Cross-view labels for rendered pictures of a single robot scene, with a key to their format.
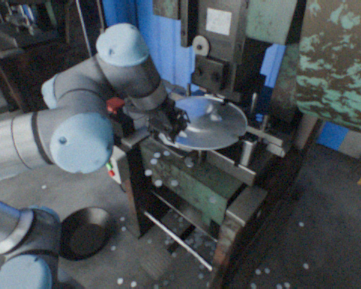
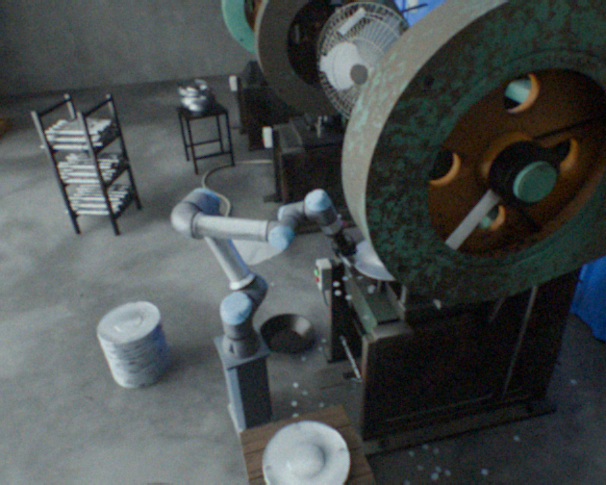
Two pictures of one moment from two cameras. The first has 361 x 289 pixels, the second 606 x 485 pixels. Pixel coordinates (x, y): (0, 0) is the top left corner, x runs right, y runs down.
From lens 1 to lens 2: 1.17 m
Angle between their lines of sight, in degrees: 30
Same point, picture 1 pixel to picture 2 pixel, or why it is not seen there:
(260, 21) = not seen: hidden behind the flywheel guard
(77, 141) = (277, 235)
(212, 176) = (380, 304)
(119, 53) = (312, 204)
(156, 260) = (329, 375)
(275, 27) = not seen: hidden behind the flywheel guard
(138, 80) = (320, 217)
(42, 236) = (254, 291)
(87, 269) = (275, 364)
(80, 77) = (294, 210)
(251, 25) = not seen: hidden behind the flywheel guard
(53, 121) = (273, 225)
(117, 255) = (304, 366)
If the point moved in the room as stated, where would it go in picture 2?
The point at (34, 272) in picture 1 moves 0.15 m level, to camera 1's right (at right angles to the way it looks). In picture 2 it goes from (244, 302) to (274, 317)
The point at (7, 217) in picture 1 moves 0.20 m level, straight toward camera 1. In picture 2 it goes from (243, 269) to (252, 301)
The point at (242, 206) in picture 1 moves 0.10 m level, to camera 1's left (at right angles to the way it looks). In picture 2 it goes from (384, 330) to (360, 319)
